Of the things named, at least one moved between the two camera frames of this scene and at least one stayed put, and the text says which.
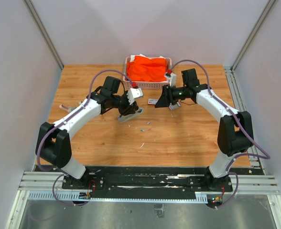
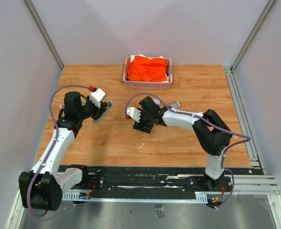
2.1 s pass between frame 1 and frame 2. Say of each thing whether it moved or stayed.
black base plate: stayed
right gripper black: moved
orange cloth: stayed
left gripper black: moved
